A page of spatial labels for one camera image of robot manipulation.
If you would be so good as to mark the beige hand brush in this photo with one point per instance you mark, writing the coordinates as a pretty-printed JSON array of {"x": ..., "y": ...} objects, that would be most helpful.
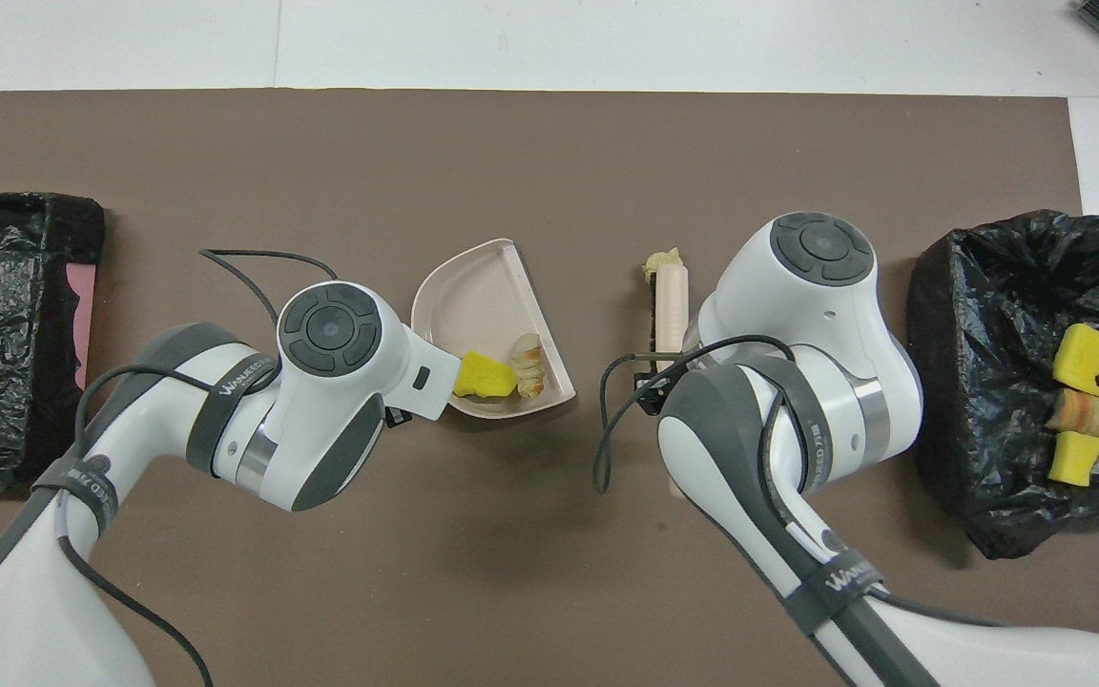
[{"x": 672, "y": 315}]

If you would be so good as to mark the yellow sponge wedge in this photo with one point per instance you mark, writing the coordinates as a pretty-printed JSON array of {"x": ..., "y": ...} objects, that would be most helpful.
[{"x": 483, "y": 374}]

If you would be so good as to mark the pale round snack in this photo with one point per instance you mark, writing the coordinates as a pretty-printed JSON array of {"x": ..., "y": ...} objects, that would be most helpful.
[{"x": 662, "y": 264}]

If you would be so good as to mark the beige plastic dustpan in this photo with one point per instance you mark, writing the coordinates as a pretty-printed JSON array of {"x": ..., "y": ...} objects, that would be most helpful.
[{"x": 464, "y": 305}]

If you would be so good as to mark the yellow waisted sponge piece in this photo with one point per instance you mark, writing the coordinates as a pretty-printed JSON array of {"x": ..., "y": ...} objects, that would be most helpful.
[{"x": 1077, "y": 458}]

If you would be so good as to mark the yellow notched sponge block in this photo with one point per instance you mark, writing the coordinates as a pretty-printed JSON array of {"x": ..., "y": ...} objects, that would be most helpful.
[{"x": 1082, "y": 358}]

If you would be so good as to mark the striped orange bread piece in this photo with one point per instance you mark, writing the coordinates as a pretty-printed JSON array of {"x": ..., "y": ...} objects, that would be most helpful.
[{"x": 1088, "y": 415}]

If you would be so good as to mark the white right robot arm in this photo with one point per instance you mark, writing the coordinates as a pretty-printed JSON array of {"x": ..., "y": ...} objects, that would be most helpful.
[{"x": 817, "y": 334}]

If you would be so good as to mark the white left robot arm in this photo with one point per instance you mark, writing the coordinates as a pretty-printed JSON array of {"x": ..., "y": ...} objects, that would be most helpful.
[{"x": 321, "y": 401}]

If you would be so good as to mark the pink bin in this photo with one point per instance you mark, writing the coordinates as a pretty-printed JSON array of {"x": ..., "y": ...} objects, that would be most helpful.
[{"x": 80, "y": 324}]

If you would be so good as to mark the black trash bag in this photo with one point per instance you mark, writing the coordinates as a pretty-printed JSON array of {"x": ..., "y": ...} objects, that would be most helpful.
[
  {"x": 15, "y": 382},
  {"x": 988, "y": 429}
]

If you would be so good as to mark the brown table mat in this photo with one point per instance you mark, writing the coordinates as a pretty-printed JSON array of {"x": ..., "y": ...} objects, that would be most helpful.
[{"x": 511, "y": 592}]

